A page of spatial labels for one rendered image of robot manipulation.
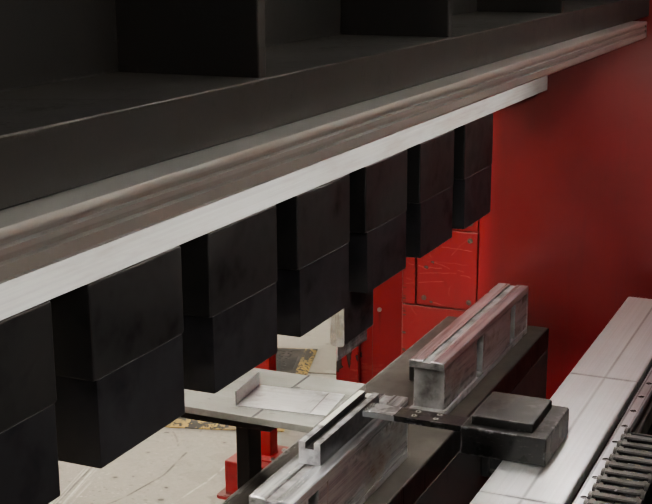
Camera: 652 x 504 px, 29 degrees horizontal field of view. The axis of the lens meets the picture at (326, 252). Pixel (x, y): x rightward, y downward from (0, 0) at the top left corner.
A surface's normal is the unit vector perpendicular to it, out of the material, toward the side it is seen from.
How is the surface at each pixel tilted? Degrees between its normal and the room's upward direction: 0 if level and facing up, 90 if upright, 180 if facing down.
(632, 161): 90
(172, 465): 0
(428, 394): 90
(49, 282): 90
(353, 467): 90
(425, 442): 0
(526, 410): 0
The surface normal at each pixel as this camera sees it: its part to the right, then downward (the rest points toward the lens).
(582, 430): 0.00, -0.97
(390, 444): 0.91, 0.09
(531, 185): -0.41, 0.22
